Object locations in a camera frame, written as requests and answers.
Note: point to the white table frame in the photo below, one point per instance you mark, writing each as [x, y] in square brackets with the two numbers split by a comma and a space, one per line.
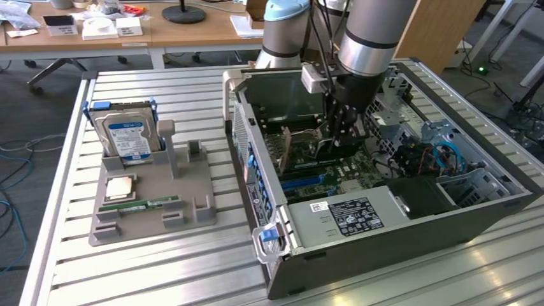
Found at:
[533, 71]

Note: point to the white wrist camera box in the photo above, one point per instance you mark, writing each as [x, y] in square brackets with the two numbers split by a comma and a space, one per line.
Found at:
[312, 81]

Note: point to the dark grey pouch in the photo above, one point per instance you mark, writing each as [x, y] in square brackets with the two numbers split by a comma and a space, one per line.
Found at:
[111, 8]

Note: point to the green motherboard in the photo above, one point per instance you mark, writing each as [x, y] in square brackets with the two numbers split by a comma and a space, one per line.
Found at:
[365, 169]

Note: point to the beige tape roll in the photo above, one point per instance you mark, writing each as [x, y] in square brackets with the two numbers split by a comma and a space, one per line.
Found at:
[80, 4]

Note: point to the wooden office desk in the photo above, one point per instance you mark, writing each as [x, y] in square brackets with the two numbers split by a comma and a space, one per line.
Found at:
[51, 43]

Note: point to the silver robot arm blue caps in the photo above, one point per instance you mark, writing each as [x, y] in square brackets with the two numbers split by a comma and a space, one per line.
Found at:
[369, 38]

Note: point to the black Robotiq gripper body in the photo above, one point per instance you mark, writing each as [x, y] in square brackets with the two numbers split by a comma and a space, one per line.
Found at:
[359, 90]

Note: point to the white tape roll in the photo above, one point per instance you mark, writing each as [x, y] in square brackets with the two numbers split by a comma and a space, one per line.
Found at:
[105, 27]

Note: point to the clear plastic bag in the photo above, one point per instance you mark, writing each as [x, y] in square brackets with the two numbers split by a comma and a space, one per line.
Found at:
[16, 16]

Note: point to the silver chipset heatsink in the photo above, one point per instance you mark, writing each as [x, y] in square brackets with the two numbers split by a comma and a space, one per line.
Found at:
[353, 185]

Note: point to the hard disk with blue carrier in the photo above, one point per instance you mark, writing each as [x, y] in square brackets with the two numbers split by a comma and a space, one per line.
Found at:
[127, 140]

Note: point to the black Nvidia graphics card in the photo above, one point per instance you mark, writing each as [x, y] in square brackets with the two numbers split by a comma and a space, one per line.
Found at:
[288, 150]

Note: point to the wooden cabinet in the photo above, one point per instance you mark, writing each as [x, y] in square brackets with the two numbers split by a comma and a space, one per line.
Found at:
[441, 32]

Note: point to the silver disk bay bracket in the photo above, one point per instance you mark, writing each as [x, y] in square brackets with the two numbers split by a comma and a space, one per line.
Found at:
[476, 188]

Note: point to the grey plastic parts rack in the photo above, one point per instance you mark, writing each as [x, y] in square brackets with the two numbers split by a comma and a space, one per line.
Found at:
[148, 188]

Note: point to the white wall box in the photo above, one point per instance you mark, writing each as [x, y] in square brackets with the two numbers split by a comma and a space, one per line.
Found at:
[460, 57]

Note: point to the CPU socket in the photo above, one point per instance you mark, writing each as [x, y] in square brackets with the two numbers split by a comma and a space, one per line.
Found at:
[304, 143]

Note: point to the red orange packet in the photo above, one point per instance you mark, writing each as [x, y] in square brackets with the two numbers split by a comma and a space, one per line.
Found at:
[135, 10]

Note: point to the green RAM stick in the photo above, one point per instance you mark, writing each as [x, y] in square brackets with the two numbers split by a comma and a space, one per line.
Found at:
[140, 204]

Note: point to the copper-toned CPU chip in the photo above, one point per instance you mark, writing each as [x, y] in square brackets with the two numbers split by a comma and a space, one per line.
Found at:
[117, 188]

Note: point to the grey power supply unit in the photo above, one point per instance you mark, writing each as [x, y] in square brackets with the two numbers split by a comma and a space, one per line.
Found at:
[305, 223]

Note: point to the black round lamp base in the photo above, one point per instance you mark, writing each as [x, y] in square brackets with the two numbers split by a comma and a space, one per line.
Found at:
[183, 16]

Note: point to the white flat box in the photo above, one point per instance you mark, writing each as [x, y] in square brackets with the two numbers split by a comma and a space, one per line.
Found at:
[100, 36]

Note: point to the silver perforated drive cage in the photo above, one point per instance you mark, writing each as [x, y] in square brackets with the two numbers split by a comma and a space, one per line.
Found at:
[391, 127]

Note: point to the white box with black top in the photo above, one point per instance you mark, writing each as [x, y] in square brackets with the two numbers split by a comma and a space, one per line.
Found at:
[59, 30]

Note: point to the grey office chair base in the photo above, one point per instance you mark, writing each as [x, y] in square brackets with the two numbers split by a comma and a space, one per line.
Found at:
[48, 70]

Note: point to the white paper stack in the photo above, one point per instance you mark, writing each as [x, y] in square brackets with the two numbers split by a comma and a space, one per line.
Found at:
[244, 28]

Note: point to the grey cup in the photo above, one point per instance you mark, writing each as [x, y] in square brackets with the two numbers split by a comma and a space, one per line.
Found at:
[61, 4]

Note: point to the white red label card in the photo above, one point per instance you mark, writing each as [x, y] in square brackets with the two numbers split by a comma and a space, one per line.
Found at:
[21, 33]

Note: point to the small white box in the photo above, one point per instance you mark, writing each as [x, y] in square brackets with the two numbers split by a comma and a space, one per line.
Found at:
[127, 24]

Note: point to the RAM stick with white label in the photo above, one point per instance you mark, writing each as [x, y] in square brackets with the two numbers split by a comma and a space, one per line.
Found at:
[304, 166]

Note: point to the open dark grey PC case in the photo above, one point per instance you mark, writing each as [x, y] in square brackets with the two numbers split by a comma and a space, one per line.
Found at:
[383, 255]

